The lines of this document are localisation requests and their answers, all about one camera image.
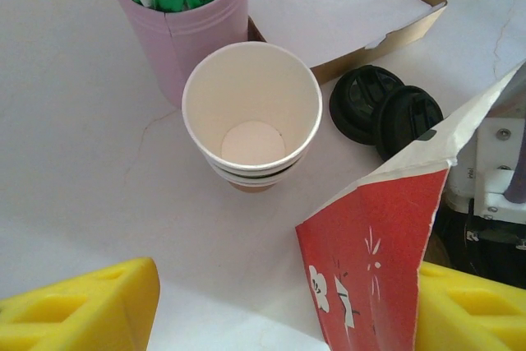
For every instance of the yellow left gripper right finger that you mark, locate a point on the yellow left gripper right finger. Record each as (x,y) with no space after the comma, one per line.
(468,318)

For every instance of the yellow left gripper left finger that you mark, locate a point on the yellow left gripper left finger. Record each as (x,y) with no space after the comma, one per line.
(74,310)

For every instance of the red white paper bag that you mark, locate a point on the red white paper bag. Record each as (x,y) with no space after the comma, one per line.
(370,244)

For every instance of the black plastic cup lid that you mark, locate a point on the black plastic cup lid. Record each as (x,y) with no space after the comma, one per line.
(357,96)
(411,116)

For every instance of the brown cardboard napkin box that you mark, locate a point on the brown cardboard napkin box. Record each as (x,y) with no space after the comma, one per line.
(415,34)

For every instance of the pink straw holder cup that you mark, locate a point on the pink straw holder cup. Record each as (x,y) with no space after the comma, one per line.
(185,51)

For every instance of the white paper napkin stack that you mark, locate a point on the white paper napkin stack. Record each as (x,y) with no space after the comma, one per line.
(328,6)

